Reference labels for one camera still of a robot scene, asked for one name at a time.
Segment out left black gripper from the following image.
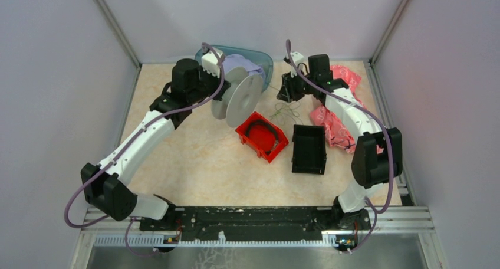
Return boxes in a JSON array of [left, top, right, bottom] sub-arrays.
[[187, 64, 231, 104]]

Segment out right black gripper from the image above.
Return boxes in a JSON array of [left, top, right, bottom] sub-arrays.
[[277, 68, 317, 103]]

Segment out thin green cable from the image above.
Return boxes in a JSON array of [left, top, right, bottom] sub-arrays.
[[267, 83, 304, 125]]

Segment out grey plastic cable spool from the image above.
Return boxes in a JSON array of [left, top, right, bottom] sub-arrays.
[[210, 67, 264, 127]]

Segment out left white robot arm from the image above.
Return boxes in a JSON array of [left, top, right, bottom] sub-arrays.
[[78, 58, 230, 230]]

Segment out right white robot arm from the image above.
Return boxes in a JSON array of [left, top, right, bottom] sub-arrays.
[[277, 51, 403, 229]]

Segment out purple cloth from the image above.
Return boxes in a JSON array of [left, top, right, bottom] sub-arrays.
[[223, 54, 267, 81]]

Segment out teal plastic basin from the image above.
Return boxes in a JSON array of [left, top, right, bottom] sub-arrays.
[[212, 45, 274, 92]]

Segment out black plastic bin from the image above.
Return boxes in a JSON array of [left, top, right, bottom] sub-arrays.
[[292, 124, 327, 175]]

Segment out red plastic bin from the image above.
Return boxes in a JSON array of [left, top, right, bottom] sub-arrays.
[[235, 111, 289, 163]]

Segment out pink patterned cloth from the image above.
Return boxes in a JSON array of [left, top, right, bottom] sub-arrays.
[[310, 64, 366, 154]]

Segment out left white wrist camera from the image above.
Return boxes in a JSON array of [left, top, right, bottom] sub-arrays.
[[201, 48, 225, 78]]

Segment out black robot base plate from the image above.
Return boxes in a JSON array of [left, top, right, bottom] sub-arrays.
[[139, 206, 371, 242]]

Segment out grey slotted cable duct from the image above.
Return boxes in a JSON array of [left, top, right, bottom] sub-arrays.
[[94, 233, 354, 249]]

